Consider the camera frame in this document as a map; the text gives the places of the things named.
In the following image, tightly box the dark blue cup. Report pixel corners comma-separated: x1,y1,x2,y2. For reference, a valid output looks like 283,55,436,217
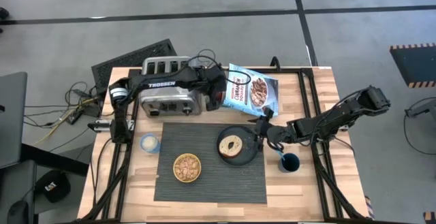
278,153,302,174

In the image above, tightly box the brown cereal squares pile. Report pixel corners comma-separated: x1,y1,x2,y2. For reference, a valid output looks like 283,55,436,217
174,155,200,182

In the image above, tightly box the grey floor stand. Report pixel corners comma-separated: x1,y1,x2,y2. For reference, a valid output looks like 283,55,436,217
404,99,436,119

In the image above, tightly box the black toaster power cable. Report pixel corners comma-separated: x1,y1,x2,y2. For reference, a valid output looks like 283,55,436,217
190,48,253,86

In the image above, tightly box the black yellow striped mat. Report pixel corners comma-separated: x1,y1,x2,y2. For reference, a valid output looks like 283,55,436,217
390,42,436,89

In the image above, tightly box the grey laptop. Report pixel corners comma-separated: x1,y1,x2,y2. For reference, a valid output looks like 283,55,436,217
0,71,29,170

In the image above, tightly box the light blue cup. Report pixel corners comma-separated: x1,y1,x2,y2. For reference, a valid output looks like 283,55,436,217
139,133,161,155

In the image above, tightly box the cinnamon squares cereal bag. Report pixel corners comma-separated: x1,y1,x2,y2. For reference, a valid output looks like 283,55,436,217
223,63,280,118

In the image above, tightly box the black cap with logo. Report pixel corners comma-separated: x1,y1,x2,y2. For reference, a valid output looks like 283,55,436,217
35,170,72,204

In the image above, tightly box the bagel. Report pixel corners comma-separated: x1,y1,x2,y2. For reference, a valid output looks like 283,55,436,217
218,134,244,158

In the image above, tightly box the teal spoon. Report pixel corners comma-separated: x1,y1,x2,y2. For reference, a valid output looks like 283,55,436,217
273,145,287,162

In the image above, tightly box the black perforated floor panel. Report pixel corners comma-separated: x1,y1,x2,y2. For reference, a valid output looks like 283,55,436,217
91,38,178,95

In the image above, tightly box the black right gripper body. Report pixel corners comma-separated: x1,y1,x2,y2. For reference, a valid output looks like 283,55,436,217
253,115,291,150

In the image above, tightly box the black floor cable loop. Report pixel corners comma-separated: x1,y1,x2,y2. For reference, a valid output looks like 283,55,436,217
403,97,436,157

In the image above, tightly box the silver four-slot toaster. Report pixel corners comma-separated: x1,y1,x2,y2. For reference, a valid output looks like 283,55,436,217
140,56,206,118

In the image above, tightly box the black computer mouse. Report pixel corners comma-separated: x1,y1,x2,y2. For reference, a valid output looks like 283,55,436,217
6,199,31,224

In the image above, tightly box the yellow cable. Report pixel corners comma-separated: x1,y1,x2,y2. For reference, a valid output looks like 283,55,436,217
33,97,100,147

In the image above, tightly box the blue white patterned bowl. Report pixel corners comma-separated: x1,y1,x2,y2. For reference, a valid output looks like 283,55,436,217
172,153,202,184

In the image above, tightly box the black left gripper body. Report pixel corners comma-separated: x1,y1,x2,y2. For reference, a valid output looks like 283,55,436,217
203,65,228,112

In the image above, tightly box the dark round plate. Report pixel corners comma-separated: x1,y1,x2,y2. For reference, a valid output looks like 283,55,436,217
216,125,260,167

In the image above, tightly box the grey woven placemat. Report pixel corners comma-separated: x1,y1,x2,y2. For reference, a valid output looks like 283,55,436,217
153,122,268,205

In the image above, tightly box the black aluminium table frame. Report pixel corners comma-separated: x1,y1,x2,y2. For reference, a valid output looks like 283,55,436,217
77,66,371,224

